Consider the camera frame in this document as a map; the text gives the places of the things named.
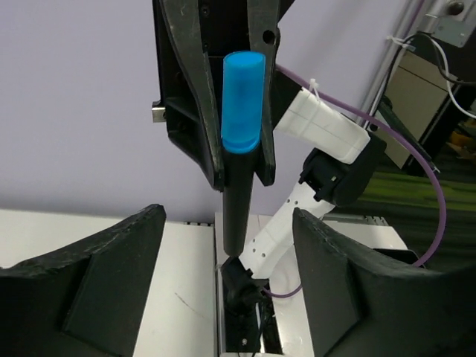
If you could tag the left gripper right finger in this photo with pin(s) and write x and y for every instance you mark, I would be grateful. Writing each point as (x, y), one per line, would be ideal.
(360, 302)

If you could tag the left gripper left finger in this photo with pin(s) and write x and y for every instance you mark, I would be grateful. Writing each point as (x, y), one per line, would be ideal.
(87, 298)

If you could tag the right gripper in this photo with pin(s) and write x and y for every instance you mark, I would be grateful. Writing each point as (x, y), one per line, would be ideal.
(192, 38)

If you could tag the blue highlighter cap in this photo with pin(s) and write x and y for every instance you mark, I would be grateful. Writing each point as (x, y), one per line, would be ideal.
(242, 101)

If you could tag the blue tip black highlighter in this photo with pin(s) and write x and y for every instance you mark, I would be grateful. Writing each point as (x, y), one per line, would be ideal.
(236, 197)

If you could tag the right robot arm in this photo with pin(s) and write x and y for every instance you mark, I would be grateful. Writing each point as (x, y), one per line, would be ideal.
(335, 173)

